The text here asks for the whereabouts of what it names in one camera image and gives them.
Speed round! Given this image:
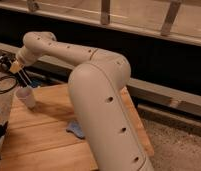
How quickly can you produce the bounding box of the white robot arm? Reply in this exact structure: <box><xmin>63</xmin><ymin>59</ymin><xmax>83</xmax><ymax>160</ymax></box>
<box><xmin>10</xmin><ymin>31</ymin><xmax>154</xmax><ymax>171</ymax></box>

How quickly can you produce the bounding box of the wooden window frame rail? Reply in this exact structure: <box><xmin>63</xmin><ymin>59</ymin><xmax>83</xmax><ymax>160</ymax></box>
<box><xmin>0</xmin><ymin>0</ymin><xmax>201</xmax><ymax>46</ymax></box>

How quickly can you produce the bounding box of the white ceramic cup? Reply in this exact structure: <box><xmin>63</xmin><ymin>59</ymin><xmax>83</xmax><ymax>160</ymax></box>
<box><xmin>15</xmin><ymin>86</ymin><xmax>36</xmax><ymax>108</ymax></box>

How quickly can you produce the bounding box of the black cable loop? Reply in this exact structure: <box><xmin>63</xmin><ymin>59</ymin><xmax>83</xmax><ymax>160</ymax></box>
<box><xmin>0</xmin><ymin>75</ymin><xmax>19</xmax><ymax>95</ymax></box>

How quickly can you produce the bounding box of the wooden board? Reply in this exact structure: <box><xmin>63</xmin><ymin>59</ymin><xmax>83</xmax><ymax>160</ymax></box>
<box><xmin>0</xmin><ymin>83</ymin><xmax>155</xmax><ymax>171</ymax></box>

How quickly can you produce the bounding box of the thin gripper finger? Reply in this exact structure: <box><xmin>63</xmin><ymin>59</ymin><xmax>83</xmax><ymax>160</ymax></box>
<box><xmin>22</xmin><ymin>69</ymin><xmax>32</xmax><ymax>86</ymax></box>
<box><xmin>18</xmin><ymin>72</ymin><xmax>27</xmax><ymax>87</ymax></box>

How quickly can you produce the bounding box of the dark device on floor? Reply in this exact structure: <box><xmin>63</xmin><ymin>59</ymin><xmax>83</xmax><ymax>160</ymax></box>
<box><xmin>0</xmin><ymin>54</ymin><xmax>14</xmax><ymax>71</ymax></box>

